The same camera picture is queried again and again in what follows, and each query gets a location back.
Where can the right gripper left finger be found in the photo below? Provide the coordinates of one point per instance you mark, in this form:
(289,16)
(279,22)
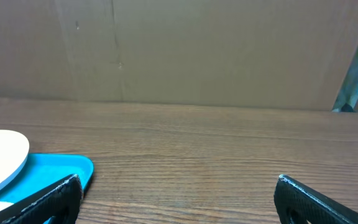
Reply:
(56,203)

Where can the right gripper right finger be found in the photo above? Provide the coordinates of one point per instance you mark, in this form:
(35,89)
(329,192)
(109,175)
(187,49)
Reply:
(296,203)

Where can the teal plastic serving tray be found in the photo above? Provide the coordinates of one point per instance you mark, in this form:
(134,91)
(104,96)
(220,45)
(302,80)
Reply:
(42,170)

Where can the brown cardboard backdrop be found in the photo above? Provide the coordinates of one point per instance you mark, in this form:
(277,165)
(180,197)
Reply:
(258,54)

